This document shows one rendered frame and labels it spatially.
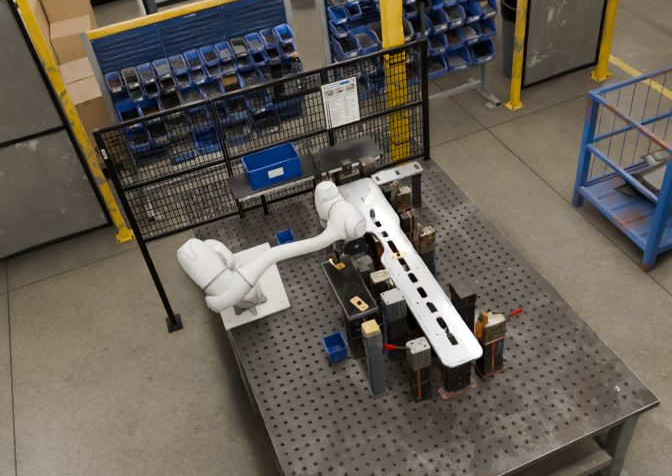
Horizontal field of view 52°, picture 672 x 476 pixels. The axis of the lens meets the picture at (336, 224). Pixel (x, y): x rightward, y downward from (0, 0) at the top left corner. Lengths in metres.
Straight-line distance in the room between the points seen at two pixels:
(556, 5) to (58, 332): 4.57
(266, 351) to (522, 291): 1.34
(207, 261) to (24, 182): 2.60
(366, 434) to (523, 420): 0.69
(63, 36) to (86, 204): 2.29
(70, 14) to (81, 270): 3.01
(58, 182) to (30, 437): 1.75
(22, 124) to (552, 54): 4.24
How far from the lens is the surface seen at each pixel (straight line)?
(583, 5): 6.34
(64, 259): 5.59
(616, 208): 5.07
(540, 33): 6.15
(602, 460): 3.71
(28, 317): 5.27
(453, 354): 3.01
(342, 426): 3.18
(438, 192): 4.25
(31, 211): 5.34
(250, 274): 2.81
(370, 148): 4.08
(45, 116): 4.95
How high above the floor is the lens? 3.38
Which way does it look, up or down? 41 degrees down
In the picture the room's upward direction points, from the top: 8 degrees counter-clockwise
